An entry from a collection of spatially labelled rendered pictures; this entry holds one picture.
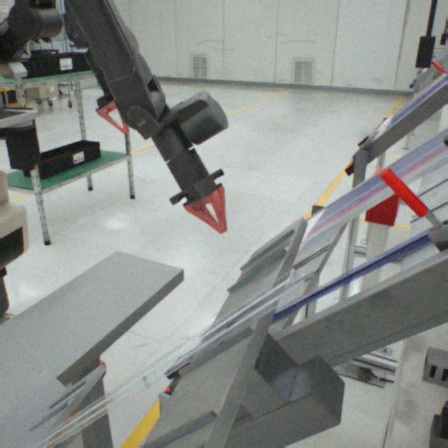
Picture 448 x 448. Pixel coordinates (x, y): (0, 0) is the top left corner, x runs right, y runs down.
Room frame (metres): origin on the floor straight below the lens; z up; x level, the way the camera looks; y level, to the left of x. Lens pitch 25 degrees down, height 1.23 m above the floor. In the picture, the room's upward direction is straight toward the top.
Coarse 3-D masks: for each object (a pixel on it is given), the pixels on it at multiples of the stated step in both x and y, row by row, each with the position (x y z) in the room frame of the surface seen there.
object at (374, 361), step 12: (432, 348) 0.66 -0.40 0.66; (360, 360) 1.05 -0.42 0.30; (372, 360) 1.03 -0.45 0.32; (384, 360) 1.02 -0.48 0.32; (396, 360) 1.02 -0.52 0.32; (432, 360) 0.63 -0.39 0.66; (444, 360) 0.63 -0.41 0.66; (384, 372) 1.01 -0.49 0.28; (432, 372) 0.62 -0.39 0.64; (444, 372) 0.62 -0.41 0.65; (444, 384) 0.61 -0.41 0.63; (168, 396) 0.45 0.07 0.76; (444, 408) 0.51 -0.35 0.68; (444, 420) 0.48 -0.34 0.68; (432, 432) 0.49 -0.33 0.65; (444, 432) 0.47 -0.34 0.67; (432, 444) 0.47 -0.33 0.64; (444, 444) 0.47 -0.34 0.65
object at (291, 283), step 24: (264, 288) 0.24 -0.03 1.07; (288, 288) 0.23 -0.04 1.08; (240, 312) 0.24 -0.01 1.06; (264, 312) 0.23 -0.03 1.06; (192, 336) 0.26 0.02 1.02; (216, 336) 0.24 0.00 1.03; (168, 360) 0.25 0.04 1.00; (120, 384) 0.28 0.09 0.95; (144, 384) 0.26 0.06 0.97; (96, 408) 0.28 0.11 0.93; (48, 432) 0.31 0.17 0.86; (72, 432) 0.29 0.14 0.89
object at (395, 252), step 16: (416, 240) 0.46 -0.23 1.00; (384, 256) 0.47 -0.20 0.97; (400, 256) 0.46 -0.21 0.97; (352, 272) 0.49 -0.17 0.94; (368, 272) 0.48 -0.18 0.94; (320, 288) 0.51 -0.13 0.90; (336, 288) 0.50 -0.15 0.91; (288, 304) 0.53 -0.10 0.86; (304, 304) 0.51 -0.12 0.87; (272, 320) 0.53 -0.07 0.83
